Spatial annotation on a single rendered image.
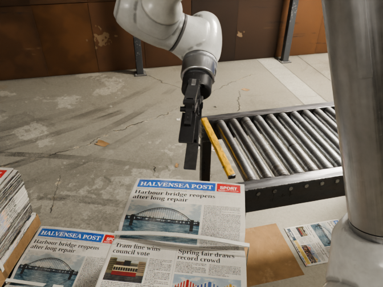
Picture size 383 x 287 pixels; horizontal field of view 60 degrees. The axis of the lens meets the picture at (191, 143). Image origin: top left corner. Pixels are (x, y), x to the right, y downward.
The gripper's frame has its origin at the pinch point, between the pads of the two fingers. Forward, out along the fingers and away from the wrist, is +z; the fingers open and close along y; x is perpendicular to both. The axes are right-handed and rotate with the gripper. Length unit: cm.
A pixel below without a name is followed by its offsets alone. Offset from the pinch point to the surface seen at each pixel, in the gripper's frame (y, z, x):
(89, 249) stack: 31.5, 18.3, 28.8
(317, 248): 139, -12, -66
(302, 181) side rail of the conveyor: 53, -17, -38
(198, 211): 9.3, 10.5, -3.0
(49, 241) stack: 32, 17, 42
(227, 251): 4.9, 19.7, -10.1
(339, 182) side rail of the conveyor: 59, -20, -53
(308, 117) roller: 76, -62, -48
